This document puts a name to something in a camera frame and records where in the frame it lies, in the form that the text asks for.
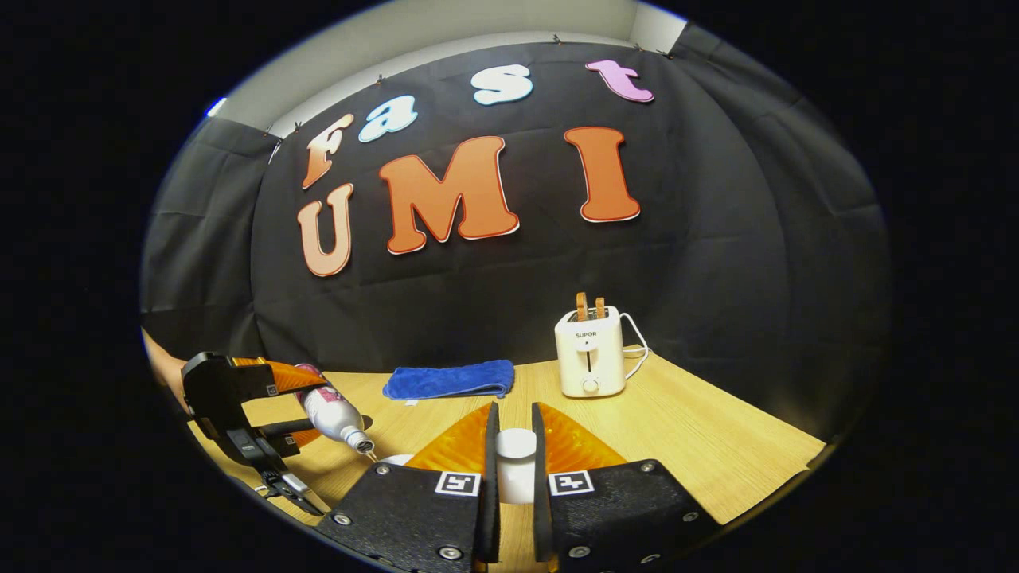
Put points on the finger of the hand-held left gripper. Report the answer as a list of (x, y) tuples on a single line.
[(294, 434), (290, 376)]

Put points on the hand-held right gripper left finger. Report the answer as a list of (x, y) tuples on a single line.
[(491, 493)]

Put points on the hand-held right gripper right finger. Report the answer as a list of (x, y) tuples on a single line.
[(541, 509)]

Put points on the white teacup lid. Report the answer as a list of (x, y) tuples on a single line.
[(516, 461)]

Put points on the silver water bottle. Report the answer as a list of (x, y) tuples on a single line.
[(330, 410)]

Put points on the white teacup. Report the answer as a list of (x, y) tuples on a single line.
[(396, 459)]

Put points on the blue towel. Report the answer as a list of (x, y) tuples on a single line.
[(450, 380)]

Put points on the white toaster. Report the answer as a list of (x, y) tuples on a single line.
[(589, 358)]

